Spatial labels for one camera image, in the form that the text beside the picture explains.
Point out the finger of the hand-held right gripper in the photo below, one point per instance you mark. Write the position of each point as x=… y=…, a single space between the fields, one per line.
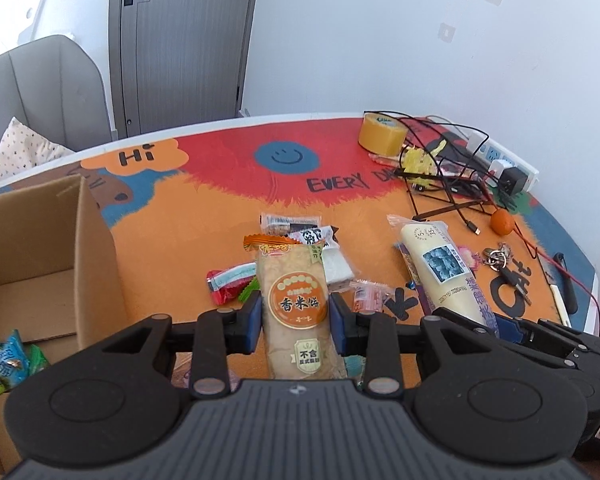
x=508 y=329

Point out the plain white snack packet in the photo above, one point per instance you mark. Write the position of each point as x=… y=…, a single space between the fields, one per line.
x=337 y=270

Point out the long white packet blue label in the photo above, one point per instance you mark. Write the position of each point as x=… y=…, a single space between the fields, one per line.
x=445 y=270

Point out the flat black device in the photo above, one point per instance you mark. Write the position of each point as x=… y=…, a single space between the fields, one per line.
x=450 y=144

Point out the small orange snack packet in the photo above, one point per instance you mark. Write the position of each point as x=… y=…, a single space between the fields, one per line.
x=270 y=245

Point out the grey chair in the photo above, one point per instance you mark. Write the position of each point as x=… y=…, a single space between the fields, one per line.
x=55 y=85

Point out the pink fluffy charm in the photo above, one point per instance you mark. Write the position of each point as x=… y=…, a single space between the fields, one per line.
x=471 y=258

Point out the black power adapter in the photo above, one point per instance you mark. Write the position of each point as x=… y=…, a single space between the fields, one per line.
x=512 y=180

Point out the white pen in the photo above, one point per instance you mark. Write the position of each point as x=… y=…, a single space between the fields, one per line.
x=559 y=305

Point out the small clear red-print packet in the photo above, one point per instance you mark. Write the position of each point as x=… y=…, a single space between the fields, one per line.
x=369 y=296

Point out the dark striped snack packet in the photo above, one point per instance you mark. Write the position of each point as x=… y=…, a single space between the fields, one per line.
x=285 y=222

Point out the blue green candy packet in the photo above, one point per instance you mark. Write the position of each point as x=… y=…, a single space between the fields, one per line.
x=4 y=360

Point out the colourful printed table mat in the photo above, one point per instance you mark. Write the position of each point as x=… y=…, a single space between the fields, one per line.
x=190 y=220

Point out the brown cardboard box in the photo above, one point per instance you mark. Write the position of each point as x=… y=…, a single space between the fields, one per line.
x=95 y=260

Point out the black pen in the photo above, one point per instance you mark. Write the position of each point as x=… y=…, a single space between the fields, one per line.
x=565 y=280

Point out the small green candy packet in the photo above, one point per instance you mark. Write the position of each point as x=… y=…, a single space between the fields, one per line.
x=38 y=358

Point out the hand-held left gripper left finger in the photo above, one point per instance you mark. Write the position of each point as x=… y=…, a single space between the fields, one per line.
x=253 y=322

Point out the yellow tape roll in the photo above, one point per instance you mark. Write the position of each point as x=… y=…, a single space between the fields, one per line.
x=380 y=137

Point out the black white snack packet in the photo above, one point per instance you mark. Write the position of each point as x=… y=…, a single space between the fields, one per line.
x=312 y=236

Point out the grey door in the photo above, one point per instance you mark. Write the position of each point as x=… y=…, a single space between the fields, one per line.
x=180 y=45

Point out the rice cracker packet orange label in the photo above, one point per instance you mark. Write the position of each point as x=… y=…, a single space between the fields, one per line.
x=295 y=305

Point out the red green snack packet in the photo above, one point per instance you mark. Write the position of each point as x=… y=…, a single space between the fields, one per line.
x=227 y=282

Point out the white power strip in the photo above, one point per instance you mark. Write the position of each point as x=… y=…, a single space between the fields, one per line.
x=490 y=152

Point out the dotted white cushion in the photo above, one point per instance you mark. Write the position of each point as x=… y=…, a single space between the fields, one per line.
x=25 y=150

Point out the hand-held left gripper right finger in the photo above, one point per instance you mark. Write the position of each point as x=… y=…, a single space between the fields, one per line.
x=337 y=326

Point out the orange tangerine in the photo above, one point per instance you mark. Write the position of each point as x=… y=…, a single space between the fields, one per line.
x=502 y=222

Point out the yellow toy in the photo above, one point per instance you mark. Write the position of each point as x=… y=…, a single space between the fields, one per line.
x=419 y=160

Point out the bunch of keys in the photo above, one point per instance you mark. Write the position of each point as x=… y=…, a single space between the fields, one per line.
x=502 y=265

